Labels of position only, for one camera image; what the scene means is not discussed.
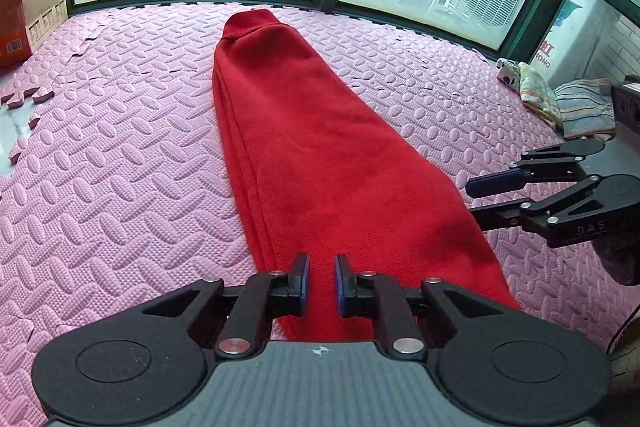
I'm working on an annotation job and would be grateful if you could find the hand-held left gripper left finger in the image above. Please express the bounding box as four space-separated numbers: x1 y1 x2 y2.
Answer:
143 253 311 359

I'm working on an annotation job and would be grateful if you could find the pink foam puzzle mat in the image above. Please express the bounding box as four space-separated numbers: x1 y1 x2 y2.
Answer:
0 2 640 427

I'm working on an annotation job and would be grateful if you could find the orange paper bag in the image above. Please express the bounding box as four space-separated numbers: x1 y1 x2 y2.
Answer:
0 0 44 68

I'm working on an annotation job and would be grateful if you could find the floral folded cloth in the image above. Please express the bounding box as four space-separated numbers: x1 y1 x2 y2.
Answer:
518 61 562 128

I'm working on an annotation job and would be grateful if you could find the striped folded cloth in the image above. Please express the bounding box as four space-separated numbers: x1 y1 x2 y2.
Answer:
554 78 617 141

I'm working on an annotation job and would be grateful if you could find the white cardboard box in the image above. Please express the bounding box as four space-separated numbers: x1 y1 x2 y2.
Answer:
531 0 617 80

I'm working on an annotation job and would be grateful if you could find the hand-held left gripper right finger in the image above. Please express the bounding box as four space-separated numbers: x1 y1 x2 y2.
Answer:
333 253 522 356

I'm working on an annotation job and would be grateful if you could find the small white printed cloth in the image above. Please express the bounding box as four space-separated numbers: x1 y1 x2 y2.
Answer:
496 58 522 86

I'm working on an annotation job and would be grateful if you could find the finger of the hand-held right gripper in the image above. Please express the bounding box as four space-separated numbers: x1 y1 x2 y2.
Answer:
470 175 609 234
465 140 606 200

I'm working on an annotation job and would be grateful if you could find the red knit garment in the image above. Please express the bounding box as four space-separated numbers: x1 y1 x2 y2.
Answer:
212 8 523 343

